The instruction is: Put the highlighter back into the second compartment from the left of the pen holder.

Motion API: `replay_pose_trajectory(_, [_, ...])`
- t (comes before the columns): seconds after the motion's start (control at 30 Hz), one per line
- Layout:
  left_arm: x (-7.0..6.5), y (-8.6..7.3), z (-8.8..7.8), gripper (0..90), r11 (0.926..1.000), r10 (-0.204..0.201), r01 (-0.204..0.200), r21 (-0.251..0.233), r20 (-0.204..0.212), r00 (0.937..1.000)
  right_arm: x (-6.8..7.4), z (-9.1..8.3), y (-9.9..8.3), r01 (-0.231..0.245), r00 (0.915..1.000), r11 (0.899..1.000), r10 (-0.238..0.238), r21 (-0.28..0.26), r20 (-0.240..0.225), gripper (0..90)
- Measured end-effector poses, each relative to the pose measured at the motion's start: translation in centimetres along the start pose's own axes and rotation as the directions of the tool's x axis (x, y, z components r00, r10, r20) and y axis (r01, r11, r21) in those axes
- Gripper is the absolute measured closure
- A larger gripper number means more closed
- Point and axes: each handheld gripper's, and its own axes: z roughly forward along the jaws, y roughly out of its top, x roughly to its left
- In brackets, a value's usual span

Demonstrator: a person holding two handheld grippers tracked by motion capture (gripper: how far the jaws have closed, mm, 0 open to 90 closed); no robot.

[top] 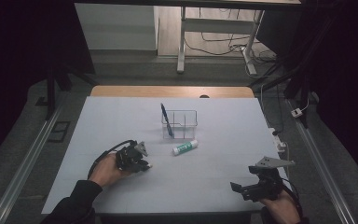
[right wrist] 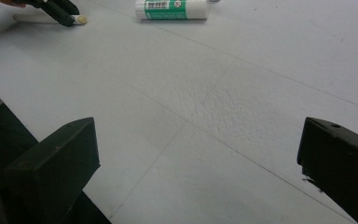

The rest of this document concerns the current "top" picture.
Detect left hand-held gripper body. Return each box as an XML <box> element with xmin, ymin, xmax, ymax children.
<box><xmin>115</xmin><ymin>140</ymin><xmax>150</xmax><ymax>174</ymax></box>

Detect person's left hand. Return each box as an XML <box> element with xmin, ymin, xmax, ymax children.
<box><xmin>88</xmin><ymin>152</ymin><xmax>132</xmax><ymax>189</ymax></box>

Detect white desk frame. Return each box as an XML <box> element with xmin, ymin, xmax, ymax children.
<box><xmin>176</xmin><ymin>6</ymin><xmax>266</xmax><ymax>77</ymax></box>

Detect person's right hand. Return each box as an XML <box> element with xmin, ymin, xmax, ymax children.
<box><xmin>260</xmin><ymin>189</ymin><xmax>302</xmax><ymax>224</ymax></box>

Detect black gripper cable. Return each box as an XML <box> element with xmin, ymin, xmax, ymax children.
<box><xmin>280</xmin><ymin>177</ymin><xmax>305</xmax><ymax>219</ymax></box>
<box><xmin>87</xmin><ymin>139</ymin><xmax>137</xmax><ymax>181</ymax></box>

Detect aluminium floor rail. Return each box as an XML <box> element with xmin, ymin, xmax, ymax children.
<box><xmin>287</xmin><ymin>99</ymin><xmax>358</xmax><ymax>224</ymax></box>
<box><xmin>0</xmin><ymin>102</ymin><xmax>63</xmax><ymax>224</ymax></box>

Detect white paper table cover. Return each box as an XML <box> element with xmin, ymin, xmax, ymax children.
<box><xmin>41</xmin><ymin>96</ymin><xmax>288</xmax><ymax>215</ymax></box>

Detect blue pen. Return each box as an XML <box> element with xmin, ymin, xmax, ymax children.
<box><xmin>159</xmin><ymin>103</ymin><xmax>175</xmax><ymax>139</ymax></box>

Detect wooden table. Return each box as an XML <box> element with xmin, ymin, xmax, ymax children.
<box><xmin>90</xmin><ymin>86</ymin><xmax>255</xmax><ymax>99</ymax></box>

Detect white power strip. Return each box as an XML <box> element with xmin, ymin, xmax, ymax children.
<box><xmin>268</xmin><ymin>127</ymin><xmax>288</xmax><ymax>153</ymax></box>

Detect clear plastic pen holder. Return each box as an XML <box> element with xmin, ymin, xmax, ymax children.
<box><xmin>160</xmin><ymin>109</ymin><xmax>199</xmax><ymax>140</ymax></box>

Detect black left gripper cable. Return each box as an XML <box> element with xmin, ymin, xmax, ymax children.
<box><xmin>87</xmin><ymin>139</ymin><xmax>137</xmax><ymax>181</ymax></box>

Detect white green glue stick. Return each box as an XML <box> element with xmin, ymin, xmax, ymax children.
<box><xmin>172</xmin><ymin>139</ymin><xmax>199</xmax><ymax>157</ymax></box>

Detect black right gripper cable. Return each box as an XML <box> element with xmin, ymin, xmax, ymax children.
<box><xmin>280</xmin><ymin>177</ymin><xmax>305</xmax><ymax>219</ymax></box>

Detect black floor cables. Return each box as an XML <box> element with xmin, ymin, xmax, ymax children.
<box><xmin>185</xmin><ymin>7</ymin><xmax>278</xmax><ymax>78</ymax></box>

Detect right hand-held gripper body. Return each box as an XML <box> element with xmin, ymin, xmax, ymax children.
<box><xmin>241</xmin><ymin>156</ymin><xmax>296</xmax><ymax>203</ymax></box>

